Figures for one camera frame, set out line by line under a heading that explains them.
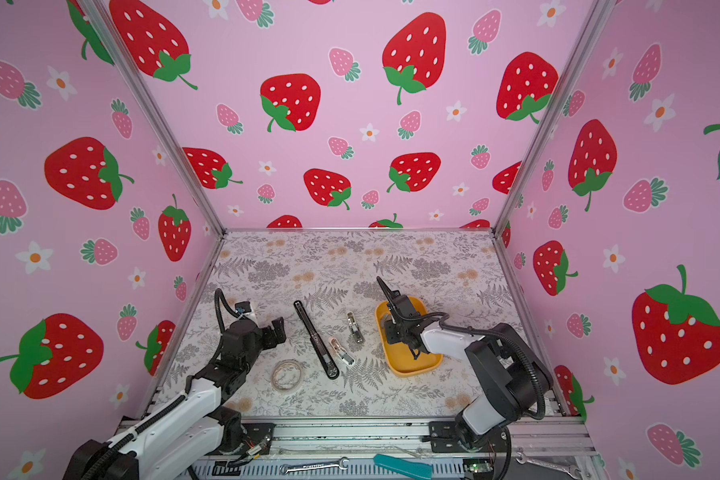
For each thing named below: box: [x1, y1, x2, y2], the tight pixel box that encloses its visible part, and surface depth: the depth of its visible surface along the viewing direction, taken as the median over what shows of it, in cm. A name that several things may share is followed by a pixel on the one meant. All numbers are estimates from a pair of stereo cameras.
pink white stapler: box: [329, 337, 356, 367], surface depth 88 cm
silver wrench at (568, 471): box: [516, 452, 581, 479], surface depth 72 cm
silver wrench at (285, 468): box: [279, 457, 350, 475], surface depth 72 cm
